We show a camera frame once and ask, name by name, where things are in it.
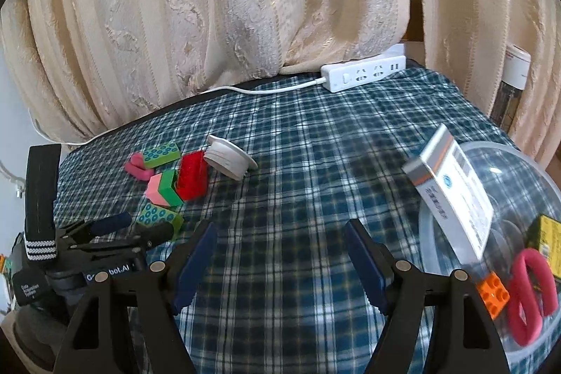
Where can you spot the green blue-dotted block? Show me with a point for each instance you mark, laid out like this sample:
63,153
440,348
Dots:
155,216
162,154

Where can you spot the white power strip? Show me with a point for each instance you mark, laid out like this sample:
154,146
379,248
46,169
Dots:
350,76

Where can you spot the green and pink block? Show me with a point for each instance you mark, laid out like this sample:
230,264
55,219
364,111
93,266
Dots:
164,192

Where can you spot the wide cream patterned curtain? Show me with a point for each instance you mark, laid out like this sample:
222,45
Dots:
197,6

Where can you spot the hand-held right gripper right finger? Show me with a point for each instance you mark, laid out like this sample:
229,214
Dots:
366,264

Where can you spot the clear plastic bowl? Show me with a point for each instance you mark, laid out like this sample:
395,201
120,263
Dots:
508,198

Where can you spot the narrow cream patterned curtain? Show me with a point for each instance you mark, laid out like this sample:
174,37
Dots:
473,6

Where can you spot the pink foam loop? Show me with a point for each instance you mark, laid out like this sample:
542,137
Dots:
548,282
133,168

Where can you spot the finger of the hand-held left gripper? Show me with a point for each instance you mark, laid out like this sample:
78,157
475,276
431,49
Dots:
114,221
153,234

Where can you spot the orange toy block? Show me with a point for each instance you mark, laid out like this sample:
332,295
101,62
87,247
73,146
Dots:
495,294

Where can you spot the red toy block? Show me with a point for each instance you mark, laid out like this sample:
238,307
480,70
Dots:
193,179

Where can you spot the white and grey bottle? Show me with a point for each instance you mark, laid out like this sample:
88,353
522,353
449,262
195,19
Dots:
515,63

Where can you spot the white medicine box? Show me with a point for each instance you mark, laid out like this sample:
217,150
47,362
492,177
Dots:
456,198

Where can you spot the blue plaid cloth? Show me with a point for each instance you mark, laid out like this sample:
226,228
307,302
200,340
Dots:
307,163

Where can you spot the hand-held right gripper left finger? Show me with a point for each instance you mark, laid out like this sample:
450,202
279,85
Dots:
195,264

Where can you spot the person's left hand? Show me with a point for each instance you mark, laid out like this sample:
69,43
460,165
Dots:
35,334

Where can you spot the wooden frame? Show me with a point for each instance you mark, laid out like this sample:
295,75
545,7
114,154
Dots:
414,28

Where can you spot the dark green box yellow label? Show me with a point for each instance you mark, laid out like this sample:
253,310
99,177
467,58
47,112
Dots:
548,238

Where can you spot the white plastic spool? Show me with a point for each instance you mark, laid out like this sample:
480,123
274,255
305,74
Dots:
225,157

